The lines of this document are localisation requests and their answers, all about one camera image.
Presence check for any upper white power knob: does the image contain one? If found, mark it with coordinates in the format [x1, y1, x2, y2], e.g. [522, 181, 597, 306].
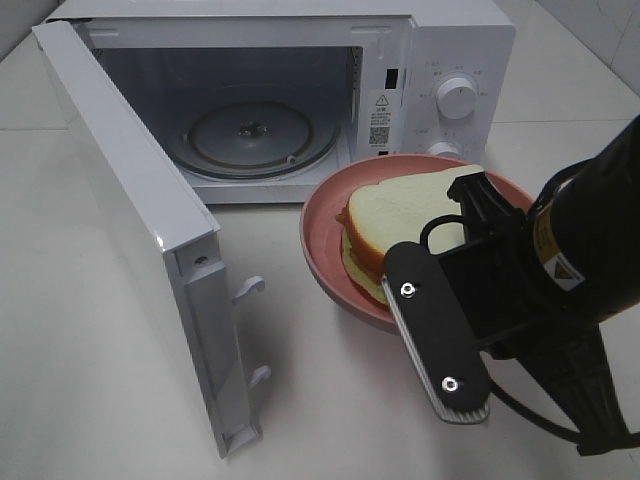
[436, 74, 478, 120]

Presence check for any white microwave door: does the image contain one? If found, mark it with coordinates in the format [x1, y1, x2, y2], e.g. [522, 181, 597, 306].
[33, 21, 271, 457]

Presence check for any toast sandwich with filling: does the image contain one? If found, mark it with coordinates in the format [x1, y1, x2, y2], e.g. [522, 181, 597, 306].
[336, 165, 483, 309]

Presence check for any pink round plate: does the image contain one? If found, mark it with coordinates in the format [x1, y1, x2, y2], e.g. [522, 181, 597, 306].
[298, 153, 536, 336]

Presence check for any white microwave oven body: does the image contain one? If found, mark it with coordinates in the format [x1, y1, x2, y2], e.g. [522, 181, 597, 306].
[39, 1, 516, 204]

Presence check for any lower white timer knob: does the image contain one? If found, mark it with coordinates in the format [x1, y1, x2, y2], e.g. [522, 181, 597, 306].
[426, 141, 462, 159]

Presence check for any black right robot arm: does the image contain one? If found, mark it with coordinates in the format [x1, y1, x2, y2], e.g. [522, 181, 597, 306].
[383, 122, 639, 444]

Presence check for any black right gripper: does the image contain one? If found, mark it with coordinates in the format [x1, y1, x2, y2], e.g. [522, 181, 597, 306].
[382, 173, 600, 425]

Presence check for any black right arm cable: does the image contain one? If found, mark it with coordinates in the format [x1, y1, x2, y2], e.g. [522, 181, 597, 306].
[418, 214, 584, 441]

